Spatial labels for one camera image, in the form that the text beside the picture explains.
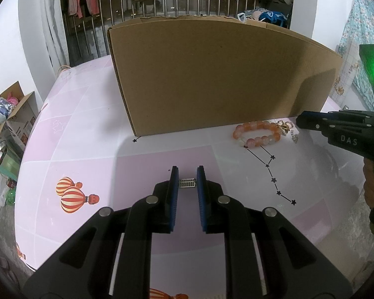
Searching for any shiny metal bowl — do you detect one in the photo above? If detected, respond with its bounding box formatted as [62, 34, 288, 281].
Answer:
[0, 140, 9, 167]

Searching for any metal balcony railing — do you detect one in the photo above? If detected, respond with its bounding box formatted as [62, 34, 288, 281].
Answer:
[61, 0, 262, 67]

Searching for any green bin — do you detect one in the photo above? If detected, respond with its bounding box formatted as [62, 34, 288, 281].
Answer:
[0, 151, 22, 181]

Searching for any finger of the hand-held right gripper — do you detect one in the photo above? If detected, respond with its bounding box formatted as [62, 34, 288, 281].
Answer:
[296, 110, 374, 131]

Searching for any brown cardboard box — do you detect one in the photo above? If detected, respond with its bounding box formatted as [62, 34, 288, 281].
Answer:
[107, 15, 343, 138]

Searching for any pink balloon print tablecloth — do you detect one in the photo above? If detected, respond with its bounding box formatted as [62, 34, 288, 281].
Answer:
[14, 54, 374, 299]

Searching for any orange bead bracelet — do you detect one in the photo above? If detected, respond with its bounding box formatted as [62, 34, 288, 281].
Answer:
[233, 120, 282, 148]

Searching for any white curtain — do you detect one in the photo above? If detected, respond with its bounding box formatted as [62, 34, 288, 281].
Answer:
[39, 0, 71, 69]

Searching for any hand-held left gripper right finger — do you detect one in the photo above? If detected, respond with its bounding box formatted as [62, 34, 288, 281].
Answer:
[196, 166, 354, 299]

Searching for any floral printed cloth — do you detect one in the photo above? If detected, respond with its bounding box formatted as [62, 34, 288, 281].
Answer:
[335, 0, 374, 111]

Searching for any open printed cardboard carton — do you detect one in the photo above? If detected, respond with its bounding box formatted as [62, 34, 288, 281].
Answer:
[0, 81, 39, 153]

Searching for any blue bag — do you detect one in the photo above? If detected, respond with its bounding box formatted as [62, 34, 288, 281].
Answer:
[258, 10, 289, 27]

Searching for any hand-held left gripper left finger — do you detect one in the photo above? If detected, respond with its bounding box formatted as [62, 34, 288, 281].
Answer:
[22, 166, 179, 299]

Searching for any gold charm chain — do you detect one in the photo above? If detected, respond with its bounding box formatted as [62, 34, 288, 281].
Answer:
[276, 120, 300, 144]

